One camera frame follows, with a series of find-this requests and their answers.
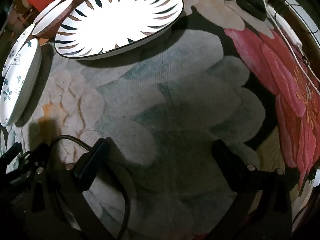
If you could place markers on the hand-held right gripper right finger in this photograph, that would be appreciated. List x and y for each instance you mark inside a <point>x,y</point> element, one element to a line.
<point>226,161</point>

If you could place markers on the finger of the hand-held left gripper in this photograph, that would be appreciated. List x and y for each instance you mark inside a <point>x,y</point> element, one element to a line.
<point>41,152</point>
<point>13,151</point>

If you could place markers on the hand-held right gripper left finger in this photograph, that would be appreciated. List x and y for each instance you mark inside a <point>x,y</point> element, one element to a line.
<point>87,166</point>

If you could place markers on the bear and flower print plate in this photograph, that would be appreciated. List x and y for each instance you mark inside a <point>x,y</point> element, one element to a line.
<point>20,87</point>
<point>16,50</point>

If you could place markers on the large leaf pattern plate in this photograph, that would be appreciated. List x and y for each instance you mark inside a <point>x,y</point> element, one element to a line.
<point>117,20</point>

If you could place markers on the white power strip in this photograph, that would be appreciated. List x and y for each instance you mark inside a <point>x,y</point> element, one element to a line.
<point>287,27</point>

